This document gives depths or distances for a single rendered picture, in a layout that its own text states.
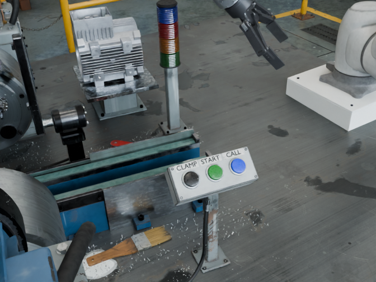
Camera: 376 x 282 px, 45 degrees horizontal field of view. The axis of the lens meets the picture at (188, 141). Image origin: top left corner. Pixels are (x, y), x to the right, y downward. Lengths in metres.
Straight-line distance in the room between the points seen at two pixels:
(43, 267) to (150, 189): 0.72
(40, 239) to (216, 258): 0.48
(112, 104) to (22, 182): 0.84
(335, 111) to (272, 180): 0.38
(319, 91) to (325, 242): 0.63
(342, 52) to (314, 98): 0.18
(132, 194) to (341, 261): 0.50
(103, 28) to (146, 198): 0.60
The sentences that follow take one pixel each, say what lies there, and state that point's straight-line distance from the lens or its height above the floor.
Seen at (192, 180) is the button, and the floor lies 1.07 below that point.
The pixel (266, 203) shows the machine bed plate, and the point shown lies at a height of 0.80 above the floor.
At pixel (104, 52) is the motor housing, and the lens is 1.48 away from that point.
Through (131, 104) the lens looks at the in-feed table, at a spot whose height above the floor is 0.82.
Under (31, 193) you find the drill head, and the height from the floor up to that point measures 1.13.
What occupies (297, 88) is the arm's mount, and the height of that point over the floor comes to 0.85.
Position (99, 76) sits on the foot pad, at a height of 0.97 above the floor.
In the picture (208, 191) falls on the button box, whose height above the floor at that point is 1.04.
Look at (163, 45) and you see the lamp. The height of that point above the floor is 1.10.
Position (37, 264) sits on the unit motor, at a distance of 0.43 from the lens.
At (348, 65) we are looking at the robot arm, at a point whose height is 0.97.
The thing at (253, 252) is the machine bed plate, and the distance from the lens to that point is 1.11.
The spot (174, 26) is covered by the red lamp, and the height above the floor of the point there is 1.16.
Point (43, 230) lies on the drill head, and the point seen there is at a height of 1.12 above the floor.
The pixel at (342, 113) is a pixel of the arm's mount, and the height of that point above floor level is 0.85.
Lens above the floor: 1.62
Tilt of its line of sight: 34 degrees down
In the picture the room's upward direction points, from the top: 2 degrees counter-clockwise
